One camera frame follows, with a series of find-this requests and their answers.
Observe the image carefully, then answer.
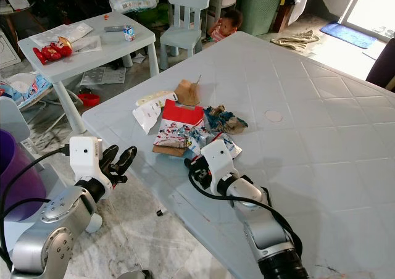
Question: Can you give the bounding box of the brown paper bag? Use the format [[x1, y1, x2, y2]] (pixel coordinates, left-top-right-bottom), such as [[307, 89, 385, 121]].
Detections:
[[174, 75, 201, 106]]

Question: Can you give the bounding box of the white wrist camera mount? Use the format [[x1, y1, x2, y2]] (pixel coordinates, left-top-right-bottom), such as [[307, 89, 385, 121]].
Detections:
[[201, 138, 235, 181], [68, 136, 102, 182]]

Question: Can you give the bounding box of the small light blue kids table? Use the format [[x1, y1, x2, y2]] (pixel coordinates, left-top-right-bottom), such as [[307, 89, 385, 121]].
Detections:
[[17, 12, 157, 135]]

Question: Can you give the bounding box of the printed paper sheet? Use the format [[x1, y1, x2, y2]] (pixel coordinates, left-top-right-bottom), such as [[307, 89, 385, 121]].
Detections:
[[80, 67, 127, 86]]

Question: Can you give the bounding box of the pale yellow wrapper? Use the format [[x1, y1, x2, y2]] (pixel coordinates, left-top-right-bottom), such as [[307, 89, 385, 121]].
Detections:
[[136, 91, 177, 107]]

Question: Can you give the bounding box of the light blue plastic stool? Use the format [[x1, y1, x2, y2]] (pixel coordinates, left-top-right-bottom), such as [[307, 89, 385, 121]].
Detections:
[[0, 97, 65, 255]]

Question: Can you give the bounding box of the dark chair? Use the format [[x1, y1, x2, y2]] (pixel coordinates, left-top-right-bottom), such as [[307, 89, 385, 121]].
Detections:
[[366, 38, 395, 91]]

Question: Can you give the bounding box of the red plush toy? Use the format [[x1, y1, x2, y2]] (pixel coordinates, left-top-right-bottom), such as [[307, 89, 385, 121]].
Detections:
[[34, 37, 73, 65]]

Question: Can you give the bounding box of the brown cardboard piece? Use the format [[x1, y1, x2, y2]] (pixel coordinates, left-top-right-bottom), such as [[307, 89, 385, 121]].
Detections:
[[152, 143, 186, 157]]

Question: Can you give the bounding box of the purple rubbish bin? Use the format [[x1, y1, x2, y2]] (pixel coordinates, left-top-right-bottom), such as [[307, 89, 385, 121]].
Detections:
[[0, 130, 38, 223]]

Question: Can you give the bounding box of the blue floor mat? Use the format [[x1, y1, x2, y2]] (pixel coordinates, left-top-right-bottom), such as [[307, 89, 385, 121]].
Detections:
[[320, 22, 377, 49]]

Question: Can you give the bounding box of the blue white snack wrapper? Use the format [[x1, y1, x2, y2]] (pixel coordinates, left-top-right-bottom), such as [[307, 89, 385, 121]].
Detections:
[[188, 130, 241, 159]]

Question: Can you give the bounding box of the colourful baby bouncer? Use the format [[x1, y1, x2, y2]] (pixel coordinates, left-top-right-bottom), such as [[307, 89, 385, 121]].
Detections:
[[0, 72, 55, 110]]

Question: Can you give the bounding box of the crumpled brown blue wrapper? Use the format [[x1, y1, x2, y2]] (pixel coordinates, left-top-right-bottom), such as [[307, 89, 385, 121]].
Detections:
[[204, 105, 249, 135]]

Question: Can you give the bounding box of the small child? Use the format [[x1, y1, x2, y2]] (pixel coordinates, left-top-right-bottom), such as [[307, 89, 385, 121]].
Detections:
[[209, 9, 244, 44]]

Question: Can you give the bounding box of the white cabinet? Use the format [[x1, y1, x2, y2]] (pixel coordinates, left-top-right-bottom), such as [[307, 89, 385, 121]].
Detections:
[[0, 32, 20, 69]]

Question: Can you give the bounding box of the red bowl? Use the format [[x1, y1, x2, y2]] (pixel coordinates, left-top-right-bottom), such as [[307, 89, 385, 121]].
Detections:
[[77, 91, 101, 108]]

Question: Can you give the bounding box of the small milk carton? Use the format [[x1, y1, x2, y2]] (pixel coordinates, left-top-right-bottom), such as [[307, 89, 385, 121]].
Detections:
[[124, 26, 137, 43]]

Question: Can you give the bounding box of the clear plastic bag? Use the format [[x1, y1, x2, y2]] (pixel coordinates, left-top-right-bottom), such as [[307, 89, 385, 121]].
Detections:
[[30, 23, 93, 48]]

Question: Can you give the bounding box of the red white carton box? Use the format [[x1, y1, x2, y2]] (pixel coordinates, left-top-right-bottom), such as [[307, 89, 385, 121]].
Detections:
[[156, 99, 204, 149]]

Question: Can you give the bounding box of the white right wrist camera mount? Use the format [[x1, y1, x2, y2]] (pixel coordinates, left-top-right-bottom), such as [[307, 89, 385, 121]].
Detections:
[[201, 138, 235, 181]]

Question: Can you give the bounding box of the beige crumpled cloth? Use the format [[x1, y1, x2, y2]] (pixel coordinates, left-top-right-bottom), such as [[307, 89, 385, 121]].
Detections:
[[270, 30, 320, 52]]

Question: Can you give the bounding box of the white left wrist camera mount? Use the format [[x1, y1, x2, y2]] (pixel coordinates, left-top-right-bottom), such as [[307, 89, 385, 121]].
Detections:
[[68, 136, 102, 182]]

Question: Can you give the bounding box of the green laundry basket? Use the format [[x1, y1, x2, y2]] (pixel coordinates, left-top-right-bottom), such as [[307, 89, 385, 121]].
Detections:
[[236, 0, 285, 36]]

